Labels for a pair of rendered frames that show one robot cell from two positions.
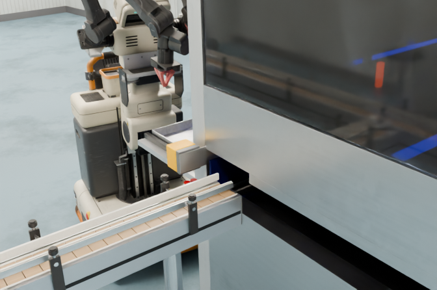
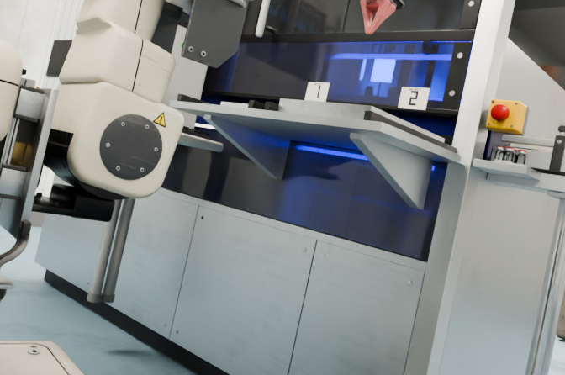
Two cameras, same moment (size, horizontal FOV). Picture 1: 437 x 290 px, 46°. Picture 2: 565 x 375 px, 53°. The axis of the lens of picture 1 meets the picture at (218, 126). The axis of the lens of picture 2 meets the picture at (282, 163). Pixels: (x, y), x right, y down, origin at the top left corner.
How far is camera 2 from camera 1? 2.70 m
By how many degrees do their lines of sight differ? 102
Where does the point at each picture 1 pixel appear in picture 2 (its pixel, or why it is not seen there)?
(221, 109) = (514, 65)
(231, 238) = (491, 209)
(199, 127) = (493, 85)
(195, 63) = (507, 12)
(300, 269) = (529, 200)
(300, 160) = (546, 106)
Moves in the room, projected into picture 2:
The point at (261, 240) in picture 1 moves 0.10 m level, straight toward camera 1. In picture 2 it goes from (513, 192) to (545, 199)
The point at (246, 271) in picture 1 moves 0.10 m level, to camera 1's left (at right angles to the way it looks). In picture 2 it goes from (494, 239) to (516, 244)
